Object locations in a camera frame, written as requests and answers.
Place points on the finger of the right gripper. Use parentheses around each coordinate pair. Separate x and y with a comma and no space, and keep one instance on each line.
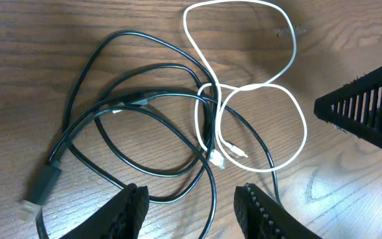
(355,107)

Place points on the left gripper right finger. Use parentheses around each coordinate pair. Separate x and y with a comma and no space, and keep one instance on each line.
(260,217)

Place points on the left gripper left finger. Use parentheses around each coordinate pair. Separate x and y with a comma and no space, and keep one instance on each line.
(121,217)

